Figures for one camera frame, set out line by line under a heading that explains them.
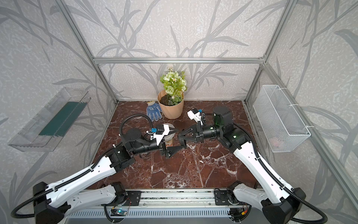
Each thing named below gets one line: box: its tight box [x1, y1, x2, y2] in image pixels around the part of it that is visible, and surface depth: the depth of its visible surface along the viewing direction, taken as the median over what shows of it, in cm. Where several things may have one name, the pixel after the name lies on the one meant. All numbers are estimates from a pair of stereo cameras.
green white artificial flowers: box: [159, 66, 187, 105], surface depth 96 cm
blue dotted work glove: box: [146, 100, 163, 122], surface depth 118 cm
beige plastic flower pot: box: [157, 89, 185, 120], surface depth 103 cm
